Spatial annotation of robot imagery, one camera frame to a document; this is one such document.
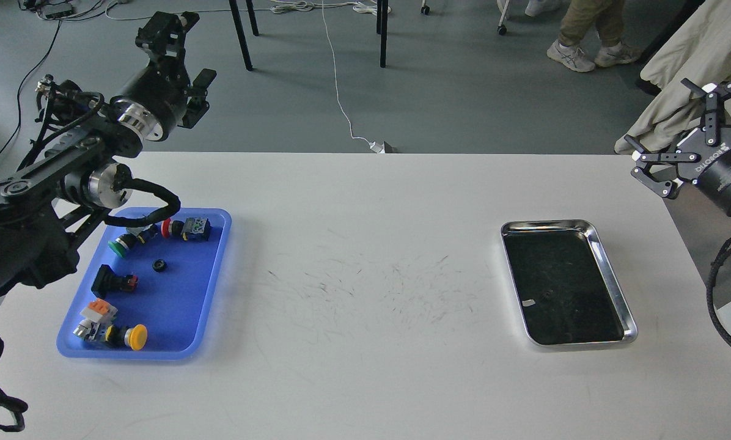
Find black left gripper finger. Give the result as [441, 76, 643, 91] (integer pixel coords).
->
[179, 68, 217, 129]
[134, 12, 200, 73]

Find black table leg right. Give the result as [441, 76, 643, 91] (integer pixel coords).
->
[376, 0, 389, 68]

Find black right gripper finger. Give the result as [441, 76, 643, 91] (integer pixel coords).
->
[681, 78, 731, 147]
[623, 134, 696, 199]

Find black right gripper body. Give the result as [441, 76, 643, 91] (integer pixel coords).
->
[675, 125, 731, 216]

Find black table leg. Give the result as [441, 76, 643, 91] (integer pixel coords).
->
[376, 0, 389, 68]
[228, 0, 260, 72]

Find orange white contact block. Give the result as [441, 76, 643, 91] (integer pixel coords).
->
[73, 298, 119, 347]

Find person legs beige trousers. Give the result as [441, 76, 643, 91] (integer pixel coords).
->
[524, 0, 642, 73]

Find black selector switch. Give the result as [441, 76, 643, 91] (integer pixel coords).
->
[90, 264, 139, 299]

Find beige cloth on chair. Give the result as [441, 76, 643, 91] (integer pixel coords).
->
[627, 1, 731, 152]

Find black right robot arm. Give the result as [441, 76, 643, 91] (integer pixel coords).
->
[624, 78, 731, 217]

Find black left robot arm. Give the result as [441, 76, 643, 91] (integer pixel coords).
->
[0, 12, 216, 297]

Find blue plastic tray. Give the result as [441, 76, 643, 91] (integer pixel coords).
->
[56, 208, 232, 361]

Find white cable on floor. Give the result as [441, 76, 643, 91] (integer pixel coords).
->
[103, 0, 391, 150]

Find white power adapter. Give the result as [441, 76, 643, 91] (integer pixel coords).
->
[369, 141, 397, 154]

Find yellow push button switch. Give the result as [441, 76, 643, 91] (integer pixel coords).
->
[103, 324, 148, 351]

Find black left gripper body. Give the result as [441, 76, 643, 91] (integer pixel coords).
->
[109, 64, 197, 142]

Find green push button switch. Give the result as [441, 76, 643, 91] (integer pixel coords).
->
[108, 224, 159, 258]

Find silver metal tray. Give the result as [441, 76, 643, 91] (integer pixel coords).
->
[500, 218, 637, 350]

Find red push button switch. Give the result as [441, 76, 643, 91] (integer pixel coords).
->
[160, 217, 212, 241]

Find black table leg left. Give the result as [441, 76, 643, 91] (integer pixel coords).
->
[228, 0, 260, 72]

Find black braided right cable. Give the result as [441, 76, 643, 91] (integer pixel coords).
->
[705, 235, 731, 364]

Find black cable on floor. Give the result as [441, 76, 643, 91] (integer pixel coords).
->
[0, 0, 76, 184]

